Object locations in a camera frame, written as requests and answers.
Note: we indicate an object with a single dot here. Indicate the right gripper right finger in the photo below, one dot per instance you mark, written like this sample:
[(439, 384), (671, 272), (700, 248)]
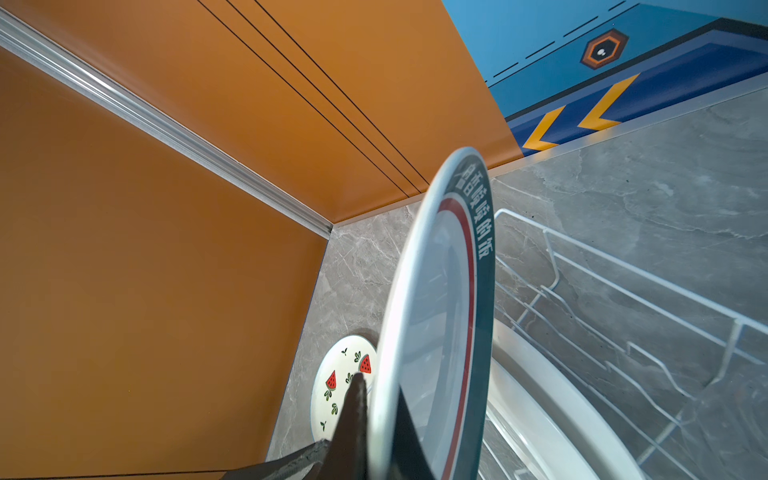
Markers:
[(407, 458)]

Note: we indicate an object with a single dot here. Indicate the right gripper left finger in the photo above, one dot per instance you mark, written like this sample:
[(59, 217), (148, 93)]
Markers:
[(342, 457)]

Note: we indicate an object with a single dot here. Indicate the white wire dish rack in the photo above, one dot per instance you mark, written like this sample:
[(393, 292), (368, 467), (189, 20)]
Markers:
[(680, 378)]

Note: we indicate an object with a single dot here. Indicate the watermelon pattern white plate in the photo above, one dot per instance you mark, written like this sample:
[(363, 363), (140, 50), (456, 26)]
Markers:
[(349, 356)]

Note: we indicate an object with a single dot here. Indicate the plain white plate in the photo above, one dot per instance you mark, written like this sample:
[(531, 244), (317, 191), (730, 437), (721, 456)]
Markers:
[(549, 424)]

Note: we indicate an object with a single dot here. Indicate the green rimmed white plate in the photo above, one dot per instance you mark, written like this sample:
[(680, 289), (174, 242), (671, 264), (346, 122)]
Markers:
[(436, 338)]

